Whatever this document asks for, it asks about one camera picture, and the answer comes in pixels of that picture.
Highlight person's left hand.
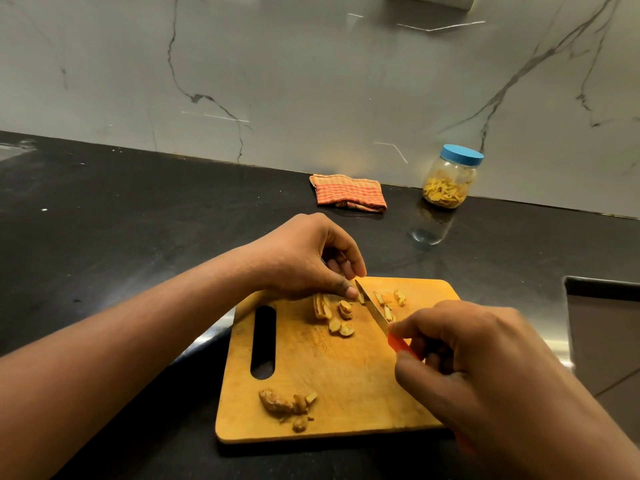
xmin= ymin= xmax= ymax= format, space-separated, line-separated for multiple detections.
xmin=243 ymin=212 xmax=368 ymax=301

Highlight person's right hand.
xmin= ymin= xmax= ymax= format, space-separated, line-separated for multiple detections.
xmin=388 ymin=300 xmax=601 ymax=480

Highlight pile of ginger slices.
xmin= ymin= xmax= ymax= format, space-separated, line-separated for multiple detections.
xmin=311 ymin=292 xmax=357 ymax=339

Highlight chopped ginger strips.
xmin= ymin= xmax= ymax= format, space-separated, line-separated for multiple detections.
xmin=355 ymin=288 xmax=407 ymax=323

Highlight knobby ginger piece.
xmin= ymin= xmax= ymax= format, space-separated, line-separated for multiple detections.
xmin=257 ymin=387 xmax=295 ymax=419

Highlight blue-lidded plastic jar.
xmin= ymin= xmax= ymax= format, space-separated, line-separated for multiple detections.
xmin=421 ymin=143 xmax=485 ymax=210

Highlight person's left forearm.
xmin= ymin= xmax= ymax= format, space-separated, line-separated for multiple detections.
xmin=0 ymin=244 xmax=266 ymax=480

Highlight blue jar lid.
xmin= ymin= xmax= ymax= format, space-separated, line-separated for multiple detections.
xmin=439 ymin=143 xmax=485 ymax=169

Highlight orange checked cloth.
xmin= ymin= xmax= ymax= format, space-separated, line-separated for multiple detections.
xmin=308 ymin=173 xmax=389 ymax=214

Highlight beige cabinet door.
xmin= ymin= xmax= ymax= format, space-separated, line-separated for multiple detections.
xmin=563 ymin=275 xmax=640 ymax=448

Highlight wooden cutting board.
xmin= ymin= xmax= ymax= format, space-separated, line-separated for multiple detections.
xmin=215 ymin=276 xmax=461 ymax=445

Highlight steel sink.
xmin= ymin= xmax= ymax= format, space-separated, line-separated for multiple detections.
xmin=0 ymin=141 xmax=37 ymax=164

